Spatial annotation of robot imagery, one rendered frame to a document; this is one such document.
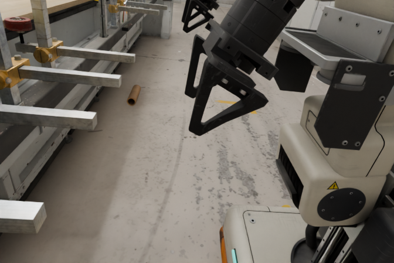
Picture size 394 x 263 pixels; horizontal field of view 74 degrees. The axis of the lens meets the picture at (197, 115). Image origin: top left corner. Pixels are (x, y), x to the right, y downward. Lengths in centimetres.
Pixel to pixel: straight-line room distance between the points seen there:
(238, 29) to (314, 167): 42
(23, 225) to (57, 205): 115
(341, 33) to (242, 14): 36
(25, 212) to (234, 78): 34
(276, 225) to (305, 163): 59
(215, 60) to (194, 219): 129
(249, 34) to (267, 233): 96
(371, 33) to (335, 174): 28
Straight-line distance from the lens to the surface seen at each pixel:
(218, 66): 22
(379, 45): 51
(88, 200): 157
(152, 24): 500
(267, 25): 27
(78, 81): 86
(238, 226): 113
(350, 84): 47
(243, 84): 23
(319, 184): 61
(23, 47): 119
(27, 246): 147
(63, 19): 178
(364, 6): 61
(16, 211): 45
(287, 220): 122
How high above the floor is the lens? 113
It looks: 29 degrees down
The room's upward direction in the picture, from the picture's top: 8 degrees clockwise
